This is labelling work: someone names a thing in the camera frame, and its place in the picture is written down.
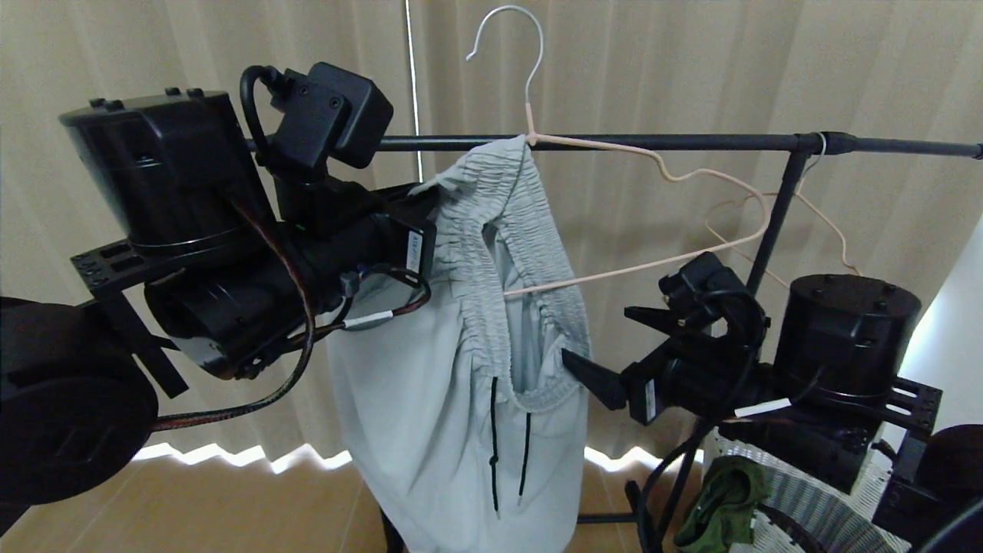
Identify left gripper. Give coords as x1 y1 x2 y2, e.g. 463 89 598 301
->
144 206 440 381

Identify white laundry basket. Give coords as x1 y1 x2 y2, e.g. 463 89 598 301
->
703 426 915 553

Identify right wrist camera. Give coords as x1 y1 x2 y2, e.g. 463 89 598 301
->
659 252 769 350

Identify pale grey shorts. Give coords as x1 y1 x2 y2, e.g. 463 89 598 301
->
326 137 592 553

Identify black clothes rack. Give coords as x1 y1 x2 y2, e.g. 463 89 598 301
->
246 132 983 553

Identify beige curtain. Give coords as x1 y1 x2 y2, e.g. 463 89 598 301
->
0 0 983 473

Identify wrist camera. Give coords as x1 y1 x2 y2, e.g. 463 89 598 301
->
659 252 769 350
265 61 395 231

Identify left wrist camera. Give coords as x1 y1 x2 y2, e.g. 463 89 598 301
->
265 61 395 231

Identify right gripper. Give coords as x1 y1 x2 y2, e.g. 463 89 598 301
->
562 306 778 427

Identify green garment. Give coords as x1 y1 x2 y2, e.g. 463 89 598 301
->
674 455 769 553

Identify pink clothes hanger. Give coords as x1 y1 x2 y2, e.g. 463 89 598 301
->
466 6 771 299
705 146 862 289

